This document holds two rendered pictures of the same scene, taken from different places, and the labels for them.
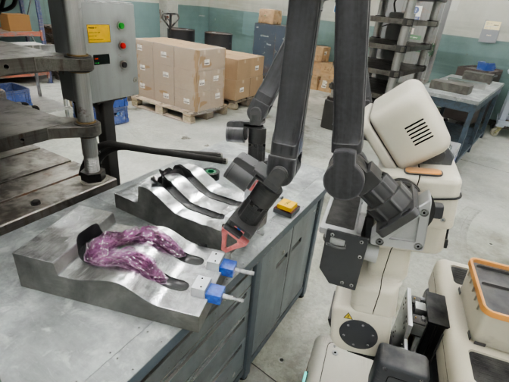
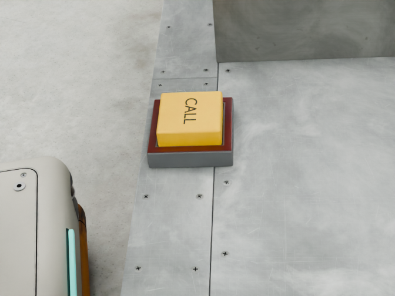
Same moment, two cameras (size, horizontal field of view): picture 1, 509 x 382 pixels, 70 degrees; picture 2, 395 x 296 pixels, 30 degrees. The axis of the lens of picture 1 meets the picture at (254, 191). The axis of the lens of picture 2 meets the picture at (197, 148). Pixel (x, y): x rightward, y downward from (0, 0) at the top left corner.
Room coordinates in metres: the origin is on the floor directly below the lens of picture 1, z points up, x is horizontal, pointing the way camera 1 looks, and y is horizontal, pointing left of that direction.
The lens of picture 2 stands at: (1.75, -0.33, 1.28)
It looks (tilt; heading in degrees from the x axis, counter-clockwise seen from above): 42 degrees down; 158
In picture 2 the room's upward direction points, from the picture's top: 6 degrees counter-clockwise
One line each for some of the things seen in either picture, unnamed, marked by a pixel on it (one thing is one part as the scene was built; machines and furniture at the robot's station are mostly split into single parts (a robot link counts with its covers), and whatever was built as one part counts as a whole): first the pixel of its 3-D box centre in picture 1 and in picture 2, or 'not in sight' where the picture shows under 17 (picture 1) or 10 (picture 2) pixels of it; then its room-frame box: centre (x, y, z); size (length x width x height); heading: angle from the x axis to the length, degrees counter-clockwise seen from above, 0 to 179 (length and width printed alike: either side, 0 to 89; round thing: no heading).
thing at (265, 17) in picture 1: (270, 16); not in sight; (8.61, 0.02, 1.26); 0.42 x 0.33 x 0.29; 54
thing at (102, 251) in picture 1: (132, 247); not in sight; (0.81, 0.32, 0.90); 0.26 x 0.18 x 0.08; 79
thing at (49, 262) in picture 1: (131, 261); not in sight; (0.80, 0.32, 0.86); 0.50 x 0.26 x 0.11; 79
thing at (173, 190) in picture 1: (192, 189); not in sight; (1.14, 0.22, 0.92); 0.35 x 0.16 x 0.09; 62
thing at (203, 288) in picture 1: (219, 295); not in sight; (0.70, 0.06, 0.86); 0.13 x 0.05 x 0.05; 79
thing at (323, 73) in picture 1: (324, 68); not in sight; (7.85, -1.18, 0.42); 0.86 x 0.33 x 0.83; 54
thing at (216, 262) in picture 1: (231, 268); not in sight; (0.81, 0.04, 0.86); 0.13 x 0.05 x 0.05; 79
